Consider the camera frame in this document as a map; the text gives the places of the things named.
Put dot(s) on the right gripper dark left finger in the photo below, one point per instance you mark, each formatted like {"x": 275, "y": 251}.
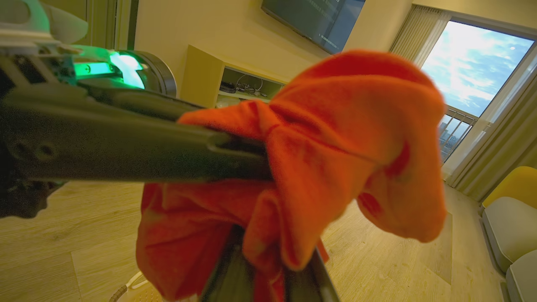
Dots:
{"x": 228, "y": 277}

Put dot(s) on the grey fabric sofa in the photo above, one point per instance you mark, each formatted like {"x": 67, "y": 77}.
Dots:
{"x": 512, "y": 235}

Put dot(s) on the low open media cabinet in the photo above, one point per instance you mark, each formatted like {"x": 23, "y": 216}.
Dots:
{"x": 201, "y": 75}

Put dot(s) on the door frame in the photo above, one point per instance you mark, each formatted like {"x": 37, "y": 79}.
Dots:
{"x": 111, "y": 23}

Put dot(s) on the vertical blind strips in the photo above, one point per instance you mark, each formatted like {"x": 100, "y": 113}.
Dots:
{"x": 415, "y": 33}

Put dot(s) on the yellow cushion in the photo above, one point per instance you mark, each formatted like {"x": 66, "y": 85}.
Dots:
{"x": 516, "y": 184}

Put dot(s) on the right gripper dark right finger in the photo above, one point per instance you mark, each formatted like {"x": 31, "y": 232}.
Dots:
{"x": 312, "y": 285}

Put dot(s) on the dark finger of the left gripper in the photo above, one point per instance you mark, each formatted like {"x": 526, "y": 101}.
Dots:
{"x": 126, "y": 151}
{"x": 138, "y": 98}

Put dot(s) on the wall-mounted flat television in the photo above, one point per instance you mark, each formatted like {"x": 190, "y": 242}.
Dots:
{"x": 319, "y": 21}

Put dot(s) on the red garment with white print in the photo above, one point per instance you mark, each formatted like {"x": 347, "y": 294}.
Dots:
{"x": 344, "y": 138}

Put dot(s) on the balcony metal railing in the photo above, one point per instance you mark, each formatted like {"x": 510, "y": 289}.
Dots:
{"x": 455, "y": 132}

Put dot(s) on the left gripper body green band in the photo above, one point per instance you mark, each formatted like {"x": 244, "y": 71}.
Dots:
{"x": 92, "y": 69}

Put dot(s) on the long sheer curtain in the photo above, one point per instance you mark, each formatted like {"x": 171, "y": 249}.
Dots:
{"x": 499, "y": 142}

